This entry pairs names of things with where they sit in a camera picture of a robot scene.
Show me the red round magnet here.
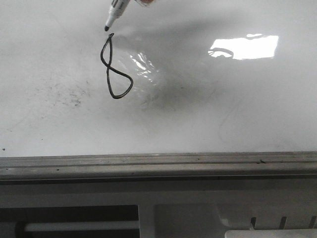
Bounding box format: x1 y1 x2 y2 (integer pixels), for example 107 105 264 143
140 0 154 6

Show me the white black whiteboard marker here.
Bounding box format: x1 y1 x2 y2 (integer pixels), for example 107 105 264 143
104 0 130 31

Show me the white whiteboard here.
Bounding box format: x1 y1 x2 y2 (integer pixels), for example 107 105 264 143
0 0 317 157

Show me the white plastic base housing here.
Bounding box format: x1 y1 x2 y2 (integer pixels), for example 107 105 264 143
0 178 317 238

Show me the white bar in opening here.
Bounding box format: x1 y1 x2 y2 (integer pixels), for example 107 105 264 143
24 221 139 232

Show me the white rectangular tray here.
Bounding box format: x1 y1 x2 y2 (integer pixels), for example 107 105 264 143
224 229 317 238

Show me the grey aluminium whiteboard frame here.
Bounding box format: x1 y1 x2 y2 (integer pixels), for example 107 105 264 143
0 151 317 182

